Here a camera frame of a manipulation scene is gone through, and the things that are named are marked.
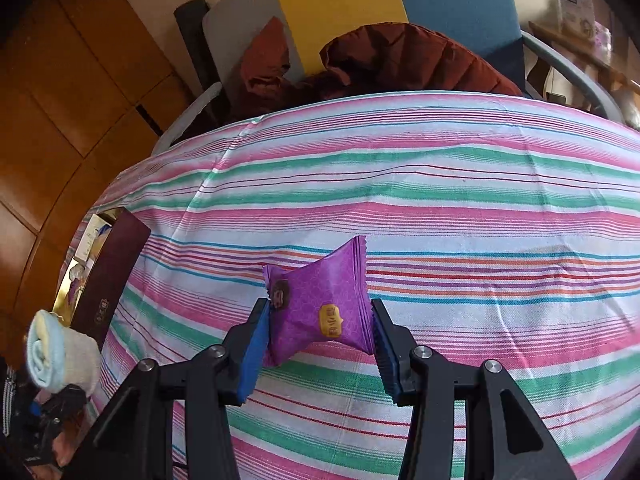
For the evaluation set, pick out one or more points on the wooden side table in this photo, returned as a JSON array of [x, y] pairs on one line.
[[612, 68]]

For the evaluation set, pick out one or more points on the grey yellow blue armchair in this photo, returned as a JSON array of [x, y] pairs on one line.
[[217, 34]]

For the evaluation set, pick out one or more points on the purple snack packet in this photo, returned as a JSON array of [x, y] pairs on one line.
[[325, 301]]

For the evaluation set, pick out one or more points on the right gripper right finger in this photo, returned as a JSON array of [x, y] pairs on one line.
[[504, 436]]

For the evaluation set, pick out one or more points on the maroon gift box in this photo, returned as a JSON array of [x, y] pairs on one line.
[[108, 248]]

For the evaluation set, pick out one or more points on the dark red jacket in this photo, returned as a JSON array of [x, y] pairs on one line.
[[376, 58]]

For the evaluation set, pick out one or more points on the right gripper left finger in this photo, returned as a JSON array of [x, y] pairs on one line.
[[173, 417]]

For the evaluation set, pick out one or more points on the cream sock pair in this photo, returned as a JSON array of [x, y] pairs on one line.
[[57, 356]]

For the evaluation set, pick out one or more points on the wooden wardrobe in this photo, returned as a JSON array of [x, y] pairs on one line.
[[85, 92]]

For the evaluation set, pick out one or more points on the striped pink green bedsheet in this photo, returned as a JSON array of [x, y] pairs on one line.
[[497, 228]]

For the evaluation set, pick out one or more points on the white appliance box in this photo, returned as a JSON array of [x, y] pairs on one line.
[[577, 18]]

